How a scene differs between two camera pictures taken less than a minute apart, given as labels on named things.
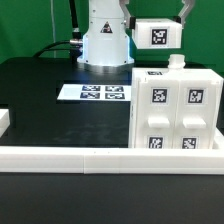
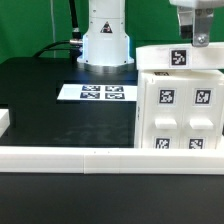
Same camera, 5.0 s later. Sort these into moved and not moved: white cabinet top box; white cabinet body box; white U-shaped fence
Moved: white cabinet top box
Not moved: white cabinet body box; white U-shaped fence
